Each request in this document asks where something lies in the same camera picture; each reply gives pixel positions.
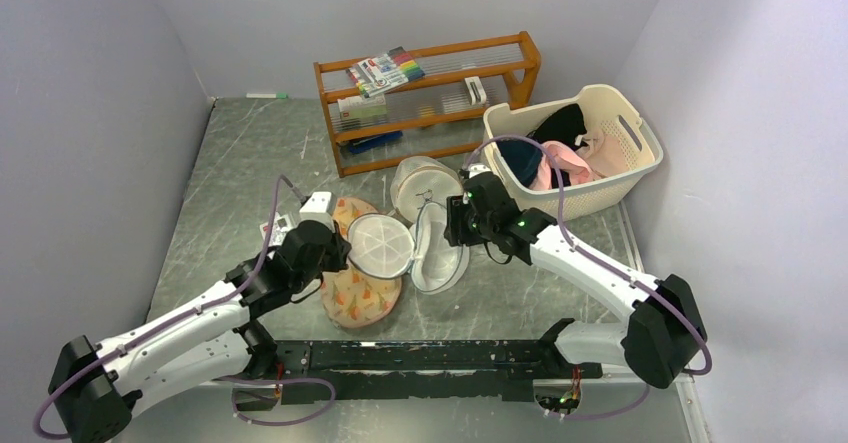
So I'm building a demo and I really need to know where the clear blister pack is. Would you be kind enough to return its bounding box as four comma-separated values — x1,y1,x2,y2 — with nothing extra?
259,213,295,247

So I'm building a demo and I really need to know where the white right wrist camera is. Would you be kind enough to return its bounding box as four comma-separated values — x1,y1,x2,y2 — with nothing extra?
460,163,491,179

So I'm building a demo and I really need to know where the dark blue garment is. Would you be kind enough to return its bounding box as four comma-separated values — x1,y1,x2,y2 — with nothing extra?
496,139,543,188

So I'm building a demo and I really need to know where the colour marker pack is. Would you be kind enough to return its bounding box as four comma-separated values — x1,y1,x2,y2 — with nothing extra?
346,46,425,98

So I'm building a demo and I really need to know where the cream plastic laundry basket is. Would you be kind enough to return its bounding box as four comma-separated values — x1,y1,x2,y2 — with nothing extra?
483,84,664,220

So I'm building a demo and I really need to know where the beige mesh laundry bag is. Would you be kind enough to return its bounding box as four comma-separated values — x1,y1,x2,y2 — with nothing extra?
390,156,463,222

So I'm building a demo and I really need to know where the pink bra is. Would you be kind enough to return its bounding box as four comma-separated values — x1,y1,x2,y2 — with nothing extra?
530,141,596,191

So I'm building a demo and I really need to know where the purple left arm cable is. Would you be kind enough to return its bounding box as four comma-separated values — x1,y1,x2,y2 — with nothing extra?
33,174,337,441

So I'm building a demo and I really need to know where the floral orange laundry bag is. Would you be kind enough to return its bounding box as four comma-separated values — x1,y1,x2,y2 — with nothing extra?
319,196,404,330

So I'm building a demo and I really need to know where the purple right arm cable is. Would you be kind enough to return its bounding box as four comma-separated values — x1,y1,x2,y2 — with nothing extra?
463,134,713,423

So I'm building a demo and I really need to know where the white green box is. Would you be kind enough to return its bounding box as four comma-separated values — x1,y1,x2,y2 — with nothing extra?
337,95,387,121

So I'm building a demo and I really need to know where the blue flat box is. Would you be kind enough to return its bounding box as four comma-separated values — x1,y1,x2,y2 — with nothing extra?
345,131,403,155

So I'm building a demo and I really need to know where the white clip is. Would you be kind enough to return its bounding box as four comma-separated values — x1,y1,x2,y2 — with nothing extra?
464,76,488,107

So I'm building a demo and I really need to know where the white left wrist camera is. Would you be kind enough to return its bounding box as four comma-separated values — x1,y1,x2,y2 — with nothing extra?
298,191,336,229

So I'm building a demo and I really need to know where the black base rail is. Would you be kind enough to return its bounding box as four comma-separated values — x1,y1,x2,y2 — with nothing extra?
236,340,602,404

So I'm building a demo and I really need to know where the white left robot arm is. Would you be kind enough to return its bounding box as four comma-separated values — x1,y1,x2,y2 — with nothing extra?
33,217,350,442

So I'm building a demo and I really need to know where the orange wooden shelf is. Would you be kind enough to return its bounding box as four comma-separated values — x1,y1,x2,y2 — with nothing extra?
313,31,542,177

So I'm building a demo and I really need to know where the white mesh laundry bag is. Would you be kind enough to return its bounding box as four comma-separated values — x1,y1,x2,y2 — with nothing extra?
347,202,470,295

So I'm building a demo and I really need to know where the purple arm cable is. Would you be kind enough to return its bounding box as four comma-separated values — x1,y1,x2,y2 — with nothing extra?
33,174,337,441
463,134,713,423

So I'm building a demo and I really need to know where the pink garment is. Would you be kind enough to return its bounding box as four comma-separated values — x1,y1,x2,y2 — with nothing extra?
575,129,630,178

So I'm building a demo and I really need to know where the aluminium frame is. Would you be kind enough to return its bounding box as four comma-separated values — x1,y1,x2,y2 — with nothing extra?
89,339,710,443

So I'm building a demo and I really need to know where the black garment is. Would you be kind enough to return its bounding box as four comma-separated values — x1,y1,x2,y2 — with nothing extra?
528,104,587,184

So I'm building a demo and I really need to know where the green white marker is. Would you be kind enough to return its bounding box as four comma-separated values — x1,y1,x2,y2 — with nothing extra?
245,93,289,100

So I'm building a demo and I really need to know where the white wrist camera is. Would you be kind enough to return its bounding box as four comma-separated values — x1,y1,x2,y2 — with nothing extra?
298,191,336,229
460,163,491,179

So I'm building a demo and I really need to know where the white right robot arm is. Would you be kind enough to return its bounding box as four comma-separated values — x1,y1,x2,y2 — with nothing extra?
444,171,712,389

